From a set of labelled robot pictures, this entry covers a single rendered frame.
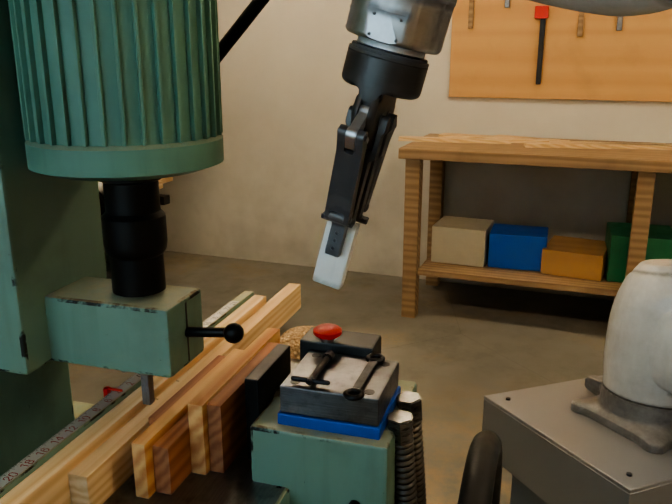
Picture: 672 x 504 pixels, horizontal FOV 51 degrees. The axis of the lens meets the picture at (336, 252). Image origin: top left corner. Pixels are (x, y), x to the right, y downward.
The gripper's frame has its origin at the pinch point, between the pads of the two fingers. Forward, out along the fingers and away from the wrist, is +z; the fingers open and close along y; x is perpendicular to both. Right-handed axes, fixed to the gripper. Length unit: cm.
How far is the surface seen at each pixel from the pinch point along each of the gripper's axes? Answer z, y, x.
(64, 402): 31.4, -1.1, -28.9
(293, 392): 11.2, 9.1, 1.7
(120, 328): 10.5, 11.2, -15.8
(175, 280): 153, -281, -153
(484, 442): 10.7, 5.5, 19.5
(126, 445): 20.9, 13.4, -11.9
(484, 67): -6, -323, -24
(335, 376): 9.9, 5.7, 4.5
